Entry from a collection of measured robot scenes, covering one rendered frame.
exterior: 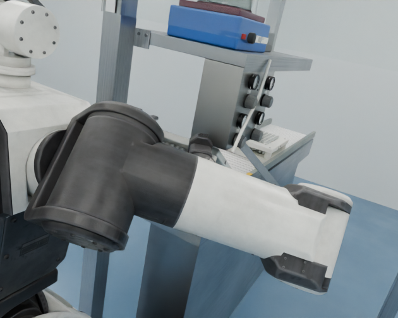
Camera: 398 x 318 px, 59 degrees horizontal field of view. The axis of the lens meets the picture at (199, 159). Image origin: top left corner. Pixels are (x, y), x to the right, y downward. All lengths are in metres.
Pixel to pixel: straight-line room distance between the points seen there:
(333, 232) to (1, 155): 0.40
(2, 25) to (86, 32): 4.96
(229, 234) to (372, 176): 3.84
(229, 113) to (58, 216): 0.56
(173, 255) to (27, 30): 0.91
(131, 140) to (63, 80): 5.46
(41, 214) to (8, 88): 0.23
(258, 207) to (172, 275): 0.92
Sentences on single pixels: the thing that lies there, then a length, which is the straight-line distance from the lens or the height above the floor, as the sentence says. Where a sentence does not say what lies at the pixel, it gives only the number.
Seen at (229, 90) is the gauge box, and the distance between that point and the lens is 0.83.
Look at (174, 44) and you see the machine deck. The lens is 0.91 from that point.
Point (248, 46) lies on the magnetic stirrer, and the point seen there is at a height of 1.39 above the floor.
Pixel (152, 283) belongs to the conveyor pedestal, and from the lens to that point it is 1.37.
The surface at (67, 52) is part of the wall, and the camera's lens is 5.73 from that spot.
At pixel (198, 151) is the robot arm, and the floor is 1.16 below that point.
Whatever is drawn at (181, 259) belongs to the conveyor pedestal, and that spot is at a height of 0.68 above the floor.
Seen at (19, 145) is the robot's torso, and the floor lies 1.25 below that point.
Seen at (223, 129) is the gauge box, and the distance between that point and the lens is 0.85.
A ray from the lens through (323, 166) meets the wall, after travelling 4.21.
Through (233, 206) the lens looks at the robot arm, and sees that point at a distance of 0.39.
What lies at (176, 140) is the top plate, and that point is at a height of 1.12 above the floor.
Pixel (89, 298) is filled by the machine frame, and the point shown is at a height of 0.53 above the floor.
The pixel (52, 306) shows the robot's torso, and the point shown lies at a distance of 0.85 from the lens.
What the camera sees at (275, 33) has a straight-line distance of 0.73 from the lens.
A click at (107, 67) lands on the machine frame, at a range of 0.97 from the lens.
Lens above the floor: 1.42
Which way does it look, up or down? 20 degrees down
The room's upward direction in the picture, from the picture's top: 11 degrees clockwise
